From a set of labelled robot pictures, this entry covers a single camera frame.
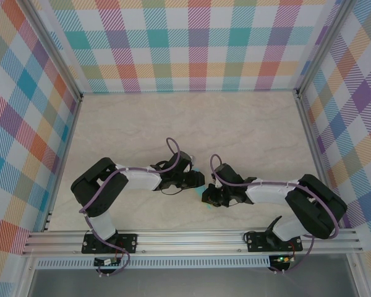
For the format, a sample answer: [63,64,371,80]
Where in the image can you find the teal cloth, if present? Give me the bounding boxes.
[191,166,213,210]

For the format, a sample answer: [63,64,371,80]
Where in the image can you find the small circuit board green light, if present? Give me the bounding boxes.
[271,255,296,264]

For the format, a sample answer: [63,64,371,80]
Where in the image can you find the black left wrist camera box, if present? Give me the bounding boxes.
[169,151,196,173]

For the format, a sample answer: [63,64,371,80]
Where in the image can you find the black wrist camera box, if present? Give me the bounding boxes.
[169,151,196,173]
[213,163,245,187]

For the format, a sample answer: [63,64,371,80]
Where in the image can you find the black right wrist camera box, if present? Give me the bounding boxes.
[213,163,245,187]

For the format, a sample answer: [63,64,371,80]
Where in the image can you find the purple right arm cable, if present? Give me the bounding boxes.
[210,153,341,275]

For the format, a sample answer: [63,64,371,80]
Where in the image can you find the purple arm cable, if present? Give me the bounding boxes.
[210,153,341,275]
[79,137,182,278]

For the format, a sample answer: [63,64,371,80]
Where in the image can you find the long aluminium mounting rail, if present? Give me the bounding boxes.
[21,230,364,256]

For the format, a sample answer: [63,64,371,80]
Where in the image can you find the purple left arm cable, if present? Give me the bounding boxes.
[79,137,182,278]

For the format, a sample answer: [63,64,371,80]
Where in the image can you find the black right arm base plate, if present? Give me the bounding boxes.
[245,231,304,253]

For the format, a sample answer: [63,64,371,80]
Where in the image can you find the slotted grey cable duct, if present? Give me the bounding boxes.
[33,256,273,269]

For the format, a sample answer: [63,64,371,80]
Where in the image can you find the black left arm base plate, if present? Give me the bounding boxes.
[81,233,139,254]

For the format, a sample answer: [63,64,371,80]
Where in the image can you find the aluminium table side rail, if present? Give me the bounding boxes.
[41,95,83,233]
[295,91,343,228]

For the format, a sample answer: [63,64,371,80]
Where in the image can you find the aluminium frame post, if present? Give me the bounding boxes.
[21,0,83,100]
[296,0,355,95]

